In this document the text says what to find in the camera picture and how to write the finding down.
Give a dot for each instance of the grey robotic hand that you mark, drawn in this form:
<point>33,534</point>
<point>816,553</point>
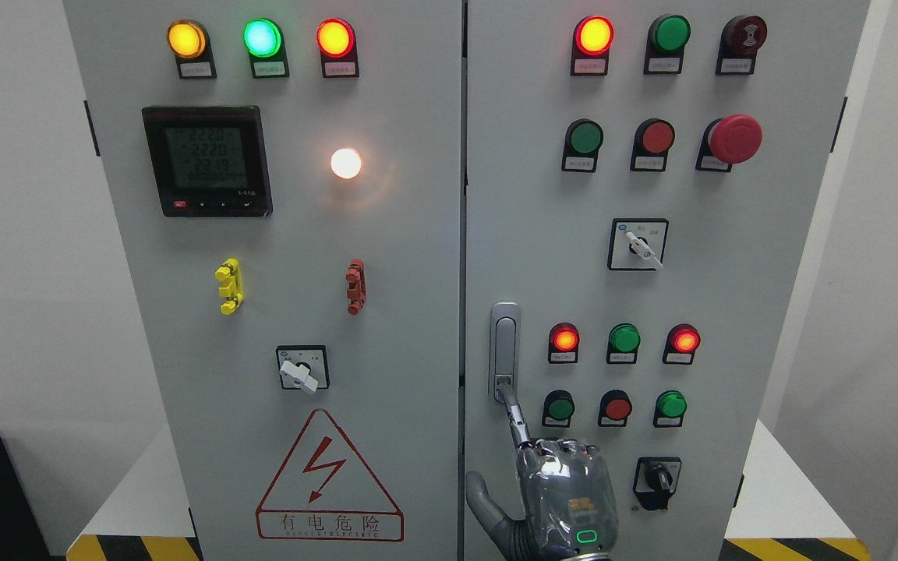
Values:
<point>567,495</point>

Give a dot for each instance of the silver door handle latch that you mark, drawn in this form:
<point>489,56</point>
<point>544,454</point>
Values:
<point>504,343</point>

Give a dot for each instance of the grey right cabinet door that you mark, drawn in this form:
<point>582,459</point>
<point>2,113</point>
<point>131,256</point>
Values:
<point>540,237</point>

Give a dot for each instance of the grey cabinet door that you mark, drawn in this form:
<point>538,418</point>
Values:
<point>394,366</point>
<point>540,237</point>

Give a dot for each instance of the grey left cabinet door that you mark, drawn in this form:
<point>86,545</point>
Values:
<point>394,366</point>

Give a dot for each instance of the green push button lower left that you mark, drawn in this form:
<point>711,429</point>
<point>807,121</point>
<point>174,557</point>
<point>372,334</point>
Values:
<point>558,410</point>

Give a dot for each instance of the green push button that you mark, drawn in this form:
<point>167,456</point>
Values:
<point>670,408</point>
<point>558,410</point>
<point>582,142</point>

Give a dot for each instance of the red push button lower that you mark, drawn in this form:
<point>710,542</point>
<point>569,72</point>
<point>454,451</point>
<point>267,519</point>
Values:
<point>614,408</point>

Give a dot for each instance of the red push button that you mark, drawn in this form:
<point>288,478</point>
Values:
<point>614,408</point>
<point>652,142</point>

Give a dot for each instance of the green push button lower right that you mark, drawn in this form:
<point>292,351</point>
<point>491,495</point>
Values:
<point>670,408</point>

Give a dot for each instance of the red lit indicator middle left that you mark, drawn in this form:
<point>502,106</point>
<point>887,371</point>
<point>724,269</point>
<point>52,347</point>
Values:
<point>563,344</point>

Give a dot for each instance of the green indicator middle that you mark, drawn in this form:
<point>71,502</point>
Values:
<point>623,344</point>

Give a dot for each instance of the red lit indicator middle right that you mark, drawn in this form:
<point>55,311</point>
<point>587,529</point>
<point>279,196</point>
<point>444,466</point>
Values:
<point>681,344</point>

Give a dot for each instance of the white platform with hazard stripes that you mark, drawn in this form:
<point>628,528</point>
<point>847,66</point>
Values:
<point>779,515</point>

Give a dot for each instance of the red electric danger warning sticker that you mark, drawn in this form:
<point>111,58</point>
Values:
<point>325,490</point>

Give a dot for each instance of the red terminal connector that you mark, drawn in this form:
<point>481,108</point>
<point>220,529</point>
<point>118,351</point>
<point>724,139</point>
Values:
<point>356,291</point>

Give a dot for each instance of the green push button upper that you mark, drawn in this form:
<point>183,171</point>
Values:
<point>582,142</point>

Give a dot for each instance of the red push button upper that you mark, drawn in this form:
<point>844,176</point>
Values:
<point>652,142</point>

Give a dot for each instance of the red emergency stop button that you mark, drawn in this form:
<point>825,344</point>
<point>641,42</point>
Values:
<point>728,141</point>

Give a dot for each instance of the white lit indicator light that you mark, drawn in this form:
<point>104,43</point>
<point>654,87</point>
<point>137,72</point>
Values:
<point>346,163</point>

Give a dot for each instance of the yellow terminal connector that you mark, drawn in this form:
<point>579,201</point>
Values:
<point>231,288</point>

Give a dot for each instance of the red lit indicator top right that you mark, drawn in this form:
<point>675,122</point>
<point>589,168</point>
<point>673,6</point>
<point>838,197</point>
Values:
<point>590,46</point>

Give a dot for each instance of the green indicator top right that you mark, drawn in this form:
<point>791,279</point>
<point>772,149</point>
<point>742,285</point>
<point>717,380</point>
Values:
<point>665,45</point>

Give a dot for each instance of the black digital power meter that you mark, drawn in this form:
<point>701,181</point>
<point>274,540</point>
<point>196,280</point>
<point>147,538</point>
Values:
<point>209,161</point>

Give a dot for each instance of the dark red buzzer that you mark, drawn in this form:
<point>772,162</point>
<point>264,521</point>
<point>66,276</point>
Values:
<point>740,41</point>

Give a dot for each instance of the red lit indicator light left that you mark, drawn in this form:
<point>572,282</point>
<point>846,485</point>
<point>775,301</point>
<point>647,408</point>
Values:
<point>337,42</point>

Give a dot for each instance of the green lit indicator light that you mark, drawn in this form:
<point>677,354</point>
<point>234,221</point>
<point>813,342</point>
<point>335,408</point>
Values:
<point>265,47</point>

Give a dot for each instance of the yellow indicator light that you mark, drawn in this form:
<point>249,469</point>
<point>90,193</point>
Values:
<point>190,44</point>

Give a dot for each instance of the black selector switch bottom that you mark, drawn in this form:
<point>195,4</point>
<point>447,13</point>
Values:
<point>655,481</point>

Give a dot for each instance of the white selector switch upper right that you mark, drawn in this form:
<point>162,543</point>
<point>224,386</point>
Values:
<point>637,244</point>

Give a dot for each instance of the white selector switch left door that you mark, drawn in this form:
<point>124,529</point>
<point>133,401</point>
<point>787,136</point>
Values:
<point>303,367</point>

